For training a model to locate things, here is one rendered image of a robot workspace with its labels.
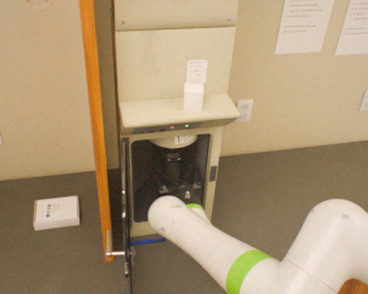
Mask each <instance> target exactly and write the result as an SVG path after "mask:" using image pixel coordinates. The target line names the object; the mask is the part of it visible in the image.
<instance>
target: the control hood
mask: <svg viewBox="0 0 368 294"><path fill-rule="evenodd" d="M183 100H184V97H180V98H171V99H155V100H139V101H130V102H120V103H118V107H119V120H120V135H122V136H125V135H132V134H133V132H134V129H138V128H146V127H159V126H173V125H180V124H194V123H203V124H201V125H200V126H199V127H198V128H206V127H219V126H226V125H228V124H230V123H231V122H233V121H234V120H236V119H237V118H239V116H240V113H239V111H238V109H237V108H236V106H235V105H234V103H233V102H232V100H231V99H230V97H229V95H228V94H214V95H204V96H203V103H202V111H183ZM198 128H197V129H198Z"/></svg>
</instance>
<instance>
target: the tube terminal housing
mask: <svg viewBox="0 0 368 294"><path fill-rule="evenodd" d="M111 27H112V49H113V71H114V83H115V105H116V118H117V140H118V162H119V174H120V196H121V208H122V217H123V164H121V138H126V137H129V156H130V174H131V209H132V172H131V143H132V142H134V141H136V140H148V139H155V138H167V137H181V136H187V135H200V134H210V144H209V150H208V156H207V168H206V174H205V186H204V196H203V202H202V207H203V210H204V212H205V215H206V217H207V219H208V220H209V222H210V223H211V218H212V210H213V200H214V195H215V186H216V180H217V173H216V178H215V181H211V182H209V175H210V171H211V166H214V165H217V171H218V161H219V156H220V146H221V137H222V131H223V126H219V127H206V128H198V129H185V130H172V131H165V132H152V134H139V135H125V136H122V135H120V120H119V107H118V103H120V102H130V101H139V100H155V99H171V98H180V97H184V88H185V78H186V60H187V59H203V58H208V59H209V60H208V67H207V81H206V85H203V90H204V95H214V94H227V91H228V86H229V77H230V71H231V63H232V52H233V48H234V38H235V33H236V27H235V26H230V27H210V28H175V29H146V30H131V31H116V30H115V16H114V17H111ZM204 95H203V96H204ZM154 233H156V232H155V231H154V230H153V229H152V228H151V227H150V224H149V222H141V223H135V222H134V220H133V210H132V227H130V237H133V236H141V235H149V234H154Z"/></svg>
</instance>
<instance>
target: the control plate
mask: <svg viewBox="0 0 368 294"><path fill-rule="evenodd" d="M201 124H203V122H201V123H194V124H180V125H173V126H159V127H146V128H138V129H134V132H133V135H137V134H140V132H143V133H142V134H150V132H149V131H152V130H154V132H160V130H162V129H166V130H165V131H171V129H173V130H180V129H179V128H182V130H185V129H188V128H187V127H190V129H197V128H198V127H199V126H200V125H201ZM186 125H188V126H186Z"/></svg>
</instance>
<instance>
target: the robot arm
mask: <svg viewBox="0 0 368 294"><path fill-rule="evenodd" d="M184 166H185V169H186V171H187V173H186V175H185V177H184V179H180V180H173V179H172V178H169V177H168V176H167V175H165V174H164V173H163V172H162V171H161V165H160V162H159V159H158V158H157V157H156V156H155V164H154V171H151V178H152V180H153V182H154V183H155V184H156V187H158V189H159V193H160V194H161V195H162V194H163V193H166V192H168V194H170V195H167V196H163V197H160V198H158V199H156V200H155V201H154V202H153V203H152V205H151V207H150V209H149V211H148V222H149V224H150V227H151V228H152V229H153V230H154V231H155V232H156V233H158V234H160V235H161V236H163V237H165V238H167V239H168V240H169V241H170V242H172V243H174V244H176V245H177V246H178V247H180V248H181V249H182V250H183V251H185V252H186V253H187V254H189V255H190V256H191V258H194V259H195V261H197V262H198V263H199V264H200V265H201V266H202V267H203V268H204V269H205V270H206V271H207V272H208V273H209V274H211V275H212V277H213V278H214V279H215V280H216V281H217V282H218V284H219V285H220V286H221V287H222V288H223V289H224V290H225V291H226V292H227V293H228V294H337V293H338V291H339V290H340V289H341V288H342V286H343V284H344V283H345V282H346V281H348V280H349V279H357V280H359V281H361V282H363V283H365V284H366V285H368V214H367V213H366V212H365V211H364V210H363V209H362V208H361V207H360V206H358V205H357V204H355V203H353V202H351V201H348V200H344V199H330V200H326V201H323V202H321V203H319V204H318V205H316V206H315V207H314V208H313V209H312V210H311V212H309V214H308V216H307V218H306V220H305V222H304V224H303V226H302V228H301V230H300V231H299V233H298V235H297V237H296V239H295V240H294V243H293V244H292V246H291V247H290V249H289V251H288V253H287V254H286V256H285V258H284V259H283V260H282V261H281V262H279V261H278V260H276V259H274V258H273V257H271V256H270V255H268V254H266V253H264V252H261V251H259V250H257V249H256V248H254V247H252V246H250V245H248V244H245V243H243V242H241V241H239V240H237V239H236V238H234V237H232V236H230V235H228V234H226V233H224V232H222V231H221V230H219V229H217V228H216V227H214V226H213V225H212V224H211V223H210V222H209V220H208V219H207V217H206V215H205V212H204V210H203V207H202V205H201V201H200V199H199V196H198V195H197V194H195V193H194V189H197V190H200V189H201V182H200V180H199V170H198V165H195V166H193V165H192V164H191V162H190V160H187V159H186V158H184ZM193 172H194V178H195V183H194V185H192V184H190V183H189V182H188V181H189V179H190V176H191V174H192V173H193ZM161 180H162V181H163V182H164V183H166V184H167V186H168V189H166V188H165V186H163V183H162V182H161Z"/></svg>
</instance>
